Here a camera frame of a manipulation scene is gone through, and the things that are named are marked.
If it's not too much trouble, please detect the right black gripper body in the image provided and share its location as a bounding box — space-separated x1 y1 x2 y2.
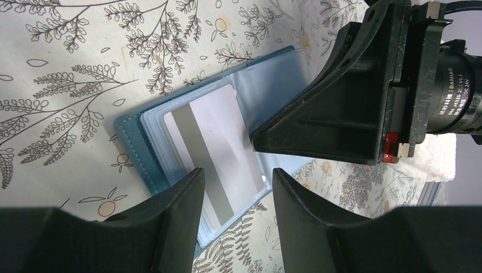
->
384 1 481 163

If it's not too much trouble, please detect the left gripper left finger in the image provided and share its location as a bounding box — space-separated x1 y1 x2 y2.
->
1 168 205 272

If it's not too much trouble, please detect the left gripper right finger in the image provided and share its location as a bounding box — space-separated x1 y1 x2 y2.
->
272 168 481 272

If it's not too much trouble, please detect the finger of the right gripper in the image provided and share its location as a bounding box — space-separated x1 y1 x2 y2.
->
251 1 411 165

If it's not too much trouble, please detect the white striped card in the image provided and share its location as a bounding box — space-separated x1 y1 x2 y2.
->
162 84 265 233

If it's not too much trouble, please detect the teal leather card holder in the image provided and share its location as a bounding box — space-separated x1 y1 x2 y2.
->
114 46 309 249

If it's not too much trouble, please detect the white folded towel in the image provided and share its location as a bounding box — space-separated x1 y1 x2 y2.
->
395 134 456 182

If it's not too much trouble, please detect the floral patterned table mat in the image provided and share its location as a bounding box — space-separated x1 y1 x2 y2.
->
1 1 454 272

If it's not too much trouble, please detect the aluminium frame rail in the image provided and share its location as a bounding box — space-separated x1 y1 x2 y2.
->
417 182 443 206

